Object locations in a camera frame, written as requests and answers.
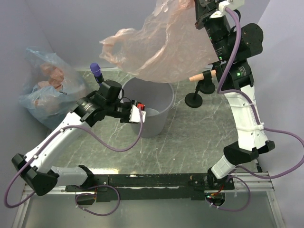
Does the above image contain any pink plastic trash bag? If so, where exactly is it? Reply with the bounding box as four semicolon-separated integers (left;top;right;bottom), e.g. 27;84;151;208
100;0;218;83

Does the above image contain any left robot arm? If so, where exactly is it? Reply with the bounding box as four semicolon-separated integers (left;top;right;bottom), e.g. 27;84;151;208
12;80;146;196

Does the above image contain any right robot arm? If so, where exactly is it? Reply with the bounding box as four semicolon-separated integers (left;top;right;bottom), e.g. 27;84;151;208
194;0;275;189

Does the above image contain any grey plastic trash bin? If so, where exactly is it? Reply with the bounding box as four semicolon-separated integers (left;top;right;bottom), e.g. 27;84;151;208
123;78;174;138

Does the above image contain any blue bag of pink bags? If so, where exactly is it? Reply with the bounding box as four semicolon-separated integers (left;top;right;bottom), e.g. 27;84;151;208
19;47;90;130

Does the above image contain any purple microphone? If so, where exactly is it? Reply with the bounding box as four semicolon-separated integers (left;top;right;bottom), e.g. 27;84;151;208
90;62;104;86

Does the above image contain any beige microphone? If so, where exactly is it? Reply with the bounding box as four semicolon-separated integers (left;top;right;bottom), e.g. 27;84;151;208
189;70;216;82

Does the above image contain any black microphone stand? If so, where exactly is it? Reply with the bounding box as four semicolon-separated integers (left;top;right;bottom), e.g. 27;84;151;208
199;66;216;95

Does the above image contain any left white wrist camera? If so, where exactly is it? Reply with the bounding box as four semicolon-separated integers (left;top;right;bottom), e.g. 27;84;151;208
129;101;146;123

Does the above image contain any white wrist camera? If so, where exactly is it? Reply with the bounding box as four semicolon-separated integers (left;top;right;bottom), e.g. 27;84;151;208
129;101;146;123
210;0;245;19

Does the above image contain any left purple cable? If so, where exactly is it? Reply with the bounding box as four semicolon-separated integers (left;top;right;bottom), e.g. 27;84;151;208
4;110;144;209

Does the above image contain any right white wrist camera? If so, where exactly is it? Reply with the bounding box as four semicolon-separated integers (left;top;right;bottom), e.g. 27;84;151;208
210;0;245;19

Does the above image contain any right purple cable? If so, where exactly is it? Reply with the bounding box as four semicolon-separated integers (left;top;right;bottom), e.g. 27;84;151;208
217;6;304;180

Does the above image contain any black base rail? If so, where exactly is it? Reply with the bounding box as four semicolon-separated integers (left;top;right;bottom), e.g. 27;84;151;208
65;173;235;202

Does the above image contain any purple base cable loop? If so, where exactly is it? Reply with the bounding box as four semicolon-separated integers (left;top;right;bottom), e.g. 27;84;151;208
75;184;121;216

